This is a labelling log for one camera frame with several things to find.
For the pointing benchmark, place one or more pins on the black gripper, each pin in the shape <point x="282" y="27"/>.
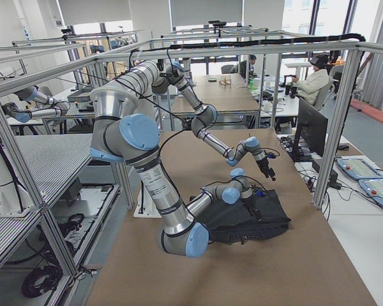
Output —
<point x="251" y="204"/>
<point x="263" y="166"/>

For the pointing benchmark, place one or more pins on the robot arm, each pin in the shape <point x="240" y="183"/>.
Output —
<point x="152" y="76"/>
<point x="121" y="135"/>

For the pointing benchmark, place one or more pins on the aluminium frame post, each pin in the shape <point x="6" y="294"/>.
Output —
<point x="337" y="124"/>

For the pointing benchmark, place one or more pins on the black graphic t-shirt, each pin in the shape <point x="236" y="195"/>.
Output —
<point x="233" y="223"/>

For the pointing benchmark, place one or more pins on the black Huawei monitor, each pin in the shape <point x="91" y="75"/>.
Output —
<point x="310" y="133"/>

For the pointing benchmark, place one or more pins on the teach pendant with red button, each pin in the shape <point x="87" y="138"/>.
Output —
<point x="358" y="169"/>

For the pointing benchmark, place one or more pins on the seated person in white jacket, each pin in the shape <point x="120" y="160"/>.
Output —
<point x="308" y="89"/>

